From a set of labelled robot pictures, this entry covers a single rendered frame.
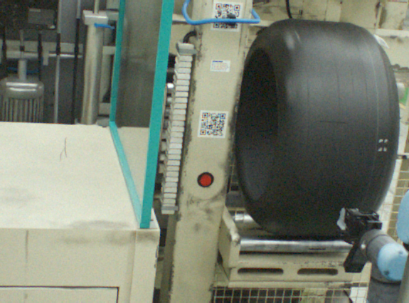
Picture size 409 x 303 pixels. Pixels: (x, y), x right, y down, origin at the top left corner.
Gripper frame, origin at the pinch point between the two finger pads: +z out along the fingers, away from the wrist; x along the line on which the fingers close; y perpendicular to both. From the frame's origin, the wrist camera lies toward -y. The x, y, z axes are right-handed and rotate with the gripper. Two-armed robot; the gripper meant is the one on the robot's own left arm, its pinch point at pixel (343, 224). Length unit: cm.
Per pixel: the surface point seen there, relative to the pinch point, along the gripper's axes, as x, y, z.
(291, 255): 7.6, -14.5, 15.0
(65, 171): 75, 20, -30
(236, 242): 25.6, -8.7, 8.5
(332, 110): 7.9, 30.5, -2.9
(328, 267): -2.3, -16.4, 11.0
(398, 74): -251, -38, 521
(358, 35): -3.1, 47.5, 14.0
